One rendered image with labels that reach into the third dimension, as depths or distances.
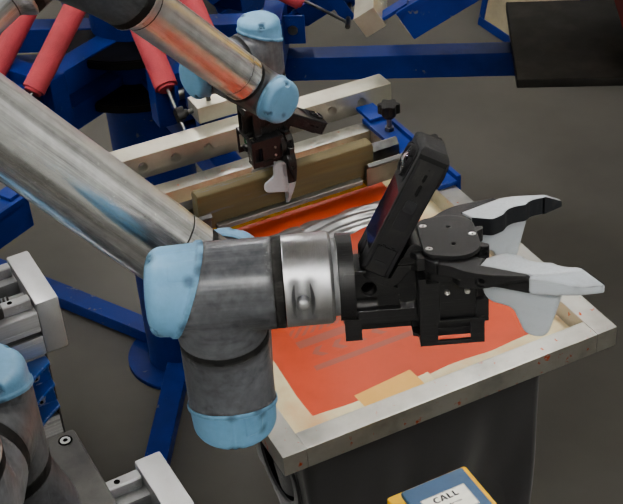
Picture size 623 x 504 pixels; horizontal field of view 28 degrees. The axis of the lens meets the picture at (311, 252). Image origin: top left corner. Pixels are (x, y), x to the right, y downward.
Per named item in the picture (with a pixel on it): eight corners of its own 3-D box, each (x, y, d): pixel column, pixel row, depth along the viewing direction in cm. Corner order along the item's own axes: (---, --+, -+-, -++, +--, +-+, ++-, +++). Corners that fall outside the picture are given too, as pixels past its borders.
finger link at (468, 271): (546, 278, 97) (447, 254, 102) (546, 257, 96) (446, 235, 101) (520, 305, 94) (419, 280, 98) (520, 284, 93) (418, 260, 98)
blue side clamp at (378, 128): (461, 206, 237) (461, 175, 233) (438, 214, 235) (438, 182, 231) (384, 137, 259) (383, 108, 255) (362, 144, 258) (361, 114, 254)
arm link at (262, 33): (222, 19, 212) (261, 3, 216) (229, 77, 218) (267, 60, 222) (251, 33, 207) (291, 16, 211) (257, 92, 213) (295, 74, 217)
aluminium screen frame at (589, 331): (615, 345, 200) (617, 326, 198) (284, 477, 181) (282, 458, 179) (378, 133, 259) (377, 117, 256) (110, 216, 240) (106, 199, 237)
